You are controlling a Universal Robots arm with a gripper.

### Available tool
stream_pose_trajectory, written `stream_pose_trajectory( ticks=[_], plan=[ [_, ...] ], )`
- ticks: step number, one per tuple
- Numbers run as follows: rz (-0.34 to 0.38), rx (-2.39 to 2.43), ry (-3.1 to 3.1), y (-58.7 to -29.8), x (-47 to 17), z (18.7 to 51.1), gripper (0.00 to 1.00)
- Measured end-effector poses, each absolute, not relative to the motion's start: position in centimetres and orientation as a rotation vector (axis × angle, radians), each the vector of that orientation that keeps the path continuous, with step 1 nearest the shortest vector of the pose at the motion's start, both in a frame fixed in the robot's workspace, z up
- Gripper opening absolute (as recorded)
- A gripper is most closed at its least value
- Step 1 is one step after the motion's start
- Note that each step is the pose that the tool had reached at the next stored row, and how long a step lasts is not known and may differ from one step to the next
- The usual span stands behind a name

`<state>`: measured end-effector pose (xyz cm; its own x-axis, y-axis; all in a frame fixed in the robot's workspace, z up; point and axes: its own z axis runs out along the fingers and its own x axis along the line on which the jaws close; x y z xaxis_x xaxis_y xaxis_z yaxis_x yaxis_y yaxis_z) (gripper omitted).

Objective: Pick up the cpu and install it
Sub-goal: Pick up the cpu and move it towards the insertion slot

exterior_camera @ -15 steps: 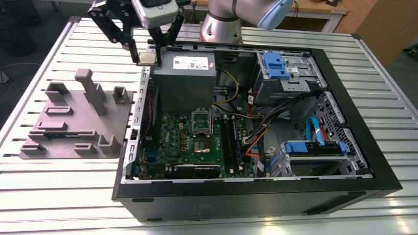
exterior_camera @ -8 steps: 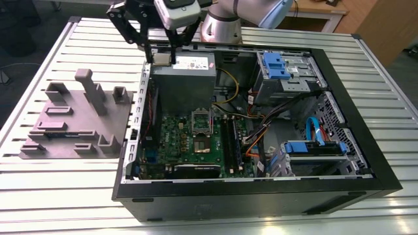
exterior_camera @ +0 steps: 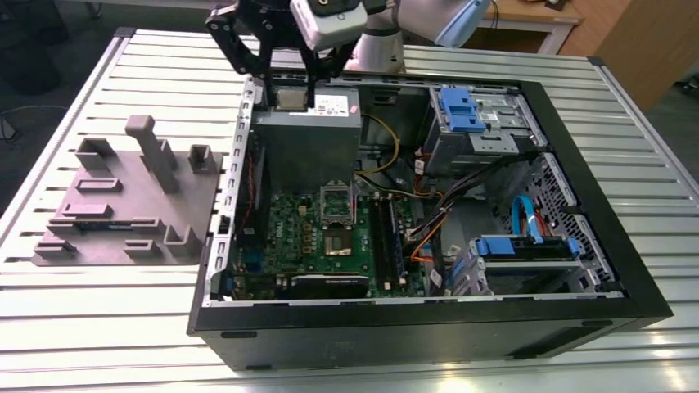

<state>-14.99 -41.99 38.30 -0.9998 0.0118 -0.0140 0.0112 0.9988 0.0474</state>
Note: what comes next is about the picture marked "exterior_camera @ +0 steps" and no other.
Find grey parts rack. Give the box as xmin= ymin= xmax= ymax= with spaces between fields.
xmin=31 ymin=114 xmax=228 ymax=268

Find black open PC case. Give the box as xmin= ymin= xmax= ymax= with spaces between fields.
xmin=187 ymin=65 xmax=674 ymax=372

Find blue ribbon wires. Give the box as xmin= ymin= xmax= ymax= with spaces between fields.
xmin=443 ymin=244 xmax=472 ymax=296

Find orange wire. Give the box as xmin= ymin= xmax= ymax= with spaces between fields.
xmin=407 ymin=227 xmax=438 ymax=264

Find CPU socket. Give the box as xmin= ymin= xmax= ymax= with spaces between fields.
xmin=322 ymin=229 xmax=358 ymax=258

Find hard disk in blue carrier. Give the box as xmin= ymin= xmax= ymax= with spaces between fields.
xmin=474 ymin=235 xmax=583 ymax=263

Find wooden desk white legs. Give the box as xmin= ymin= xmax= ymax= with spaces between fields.
xmin=468 ymin=0 xmax=584 ymax=56

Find blue drive bay carrier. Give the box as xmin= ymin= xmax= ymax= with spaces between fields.
xmin=439 ymin=87 xmax=488 ymax=134

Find black graphics card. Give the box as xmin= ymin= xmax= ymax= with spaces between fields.
xmin=275 ymin=272 xmax=371 ymax=300

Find RAM stick blue label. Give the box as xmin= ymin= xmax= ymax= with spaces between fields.
xmin=74 ymin=222 xmax=136 ymax=232

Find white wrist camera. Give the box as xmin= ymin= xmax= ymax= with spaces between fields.
xmin=287 ymin=0 xmax=370 ymax=52

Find wooden cabinet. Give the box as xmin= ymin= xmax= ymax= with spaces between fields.
xmin=562 ymin=0 xmax=699 ymax=114

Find blue flat wire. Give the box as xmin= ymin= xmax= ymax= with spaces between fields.
xmin=511 ymin=195 xmax=548 ymax=246

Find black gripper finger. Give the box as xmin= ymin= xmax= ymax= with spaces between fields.
xmin=298 ymin=37 xmax=363 ymax=109
xmin=204 ymin=4 xmax=275 ymax=111

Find silver square CPU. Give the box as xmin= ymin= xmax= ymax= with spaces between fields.
xmin=275 ymin=88 xmax=311 ymax=112

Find red flat wire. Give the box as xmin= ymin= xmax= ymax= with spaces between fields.
xmin=530 ymin=204 xmax=554 ymax=243

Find yellow wire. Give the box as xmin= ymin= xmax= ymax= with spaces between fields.
xmin=358 ymin=112 xmax=402 ymax=176

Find black cable bundle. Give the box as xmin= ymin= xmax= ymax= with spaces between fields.
xmin=407 ymin=151 xmax=542 ymax=242

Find black RAM slot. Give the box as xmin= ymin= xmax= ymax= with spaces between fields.
xmin=368 ymin=194 xmax=390 ymax=287

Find silver disk bay frame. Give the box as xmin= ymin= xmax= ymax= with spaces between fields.
xmin=467 ymin=235 xmax=627 ymax=296

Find green motherboard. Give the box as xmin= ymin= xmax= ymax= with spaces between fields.
xmin=232 ymin=190 xmax=432 ymax=300

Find silver drive cage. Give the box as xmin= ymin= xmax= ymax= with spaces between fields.
xmin=424 ymin=84 xmax=550 ymax=178

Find grey power supply unit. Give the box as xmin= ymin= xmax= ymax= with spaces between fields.
xmin=252 ymin=84 xmax=364 ymax=193

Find metal socket cover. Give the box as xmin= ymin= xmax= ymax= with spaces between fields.
xmin=319 ymin=179 xmax=360 ymax=228

